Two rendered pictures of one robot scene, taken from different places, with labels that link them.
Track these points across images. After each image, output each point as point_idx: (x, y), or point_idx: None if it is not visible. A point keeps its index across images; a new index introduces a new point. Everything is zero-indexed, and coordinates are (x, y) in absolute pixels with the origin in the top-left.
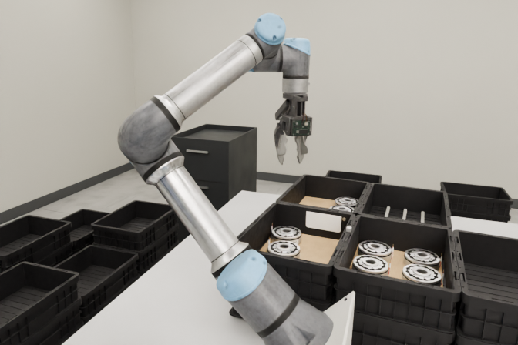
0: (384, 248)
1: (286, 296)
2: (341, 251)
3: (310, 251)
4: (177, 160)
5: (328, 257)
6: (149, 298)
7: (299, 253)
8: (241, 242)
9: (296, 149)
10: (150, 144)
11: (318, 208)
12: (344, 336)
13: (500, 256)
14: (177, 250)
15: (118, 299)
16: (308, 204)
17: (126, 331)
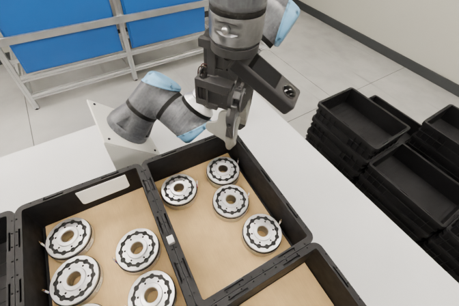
0: (138, 303)
1: (130, 95)
2: (149, 191)
3: (220, 237)
4: None
5: (195, 243)
6: (283, 144)
7: (214, 209)
8: (195, 102)
9: (237, 133)
10: None
11: (257, 276)
12: (91, 108)
13: None
14: (355, 192)
15: (292, 130)
16: None
17: (256, 123)
